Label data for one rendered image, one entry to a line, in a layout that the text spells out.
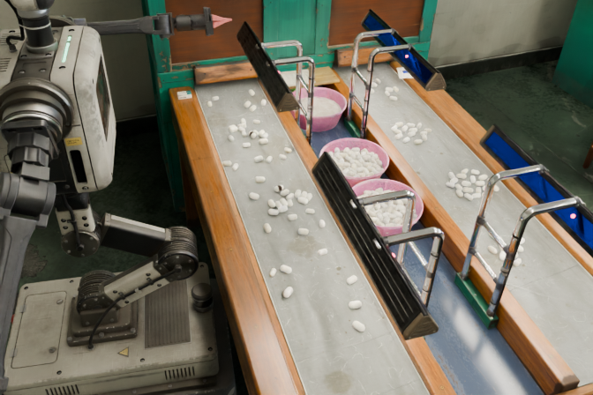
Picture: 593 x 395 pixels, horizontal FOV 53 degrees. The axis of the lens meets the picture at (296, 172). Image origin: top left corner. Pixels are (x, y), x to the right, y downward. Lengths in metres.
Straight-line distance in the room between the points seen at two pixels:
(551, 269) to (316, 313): 0.77
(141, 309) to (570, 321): 1.36
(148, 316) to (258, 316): 0.54
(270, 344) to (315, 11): 1.64
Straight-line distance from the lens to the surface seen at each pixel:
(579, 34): 4.66
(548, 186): 1.76
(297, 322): 1.71
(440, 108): 2.68
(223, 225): 1.96
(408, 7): 2.98
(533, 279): 1.98
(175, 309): 2.11
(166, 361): 1.99
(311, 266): 1.86
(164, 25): 2.25
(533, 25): 4.94
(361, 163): 2.29
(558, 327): 1.88
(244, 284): 1.77
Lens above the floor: 2.07
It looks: 37 degrees down
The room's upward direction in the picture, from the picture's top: 2 degrees clockwise
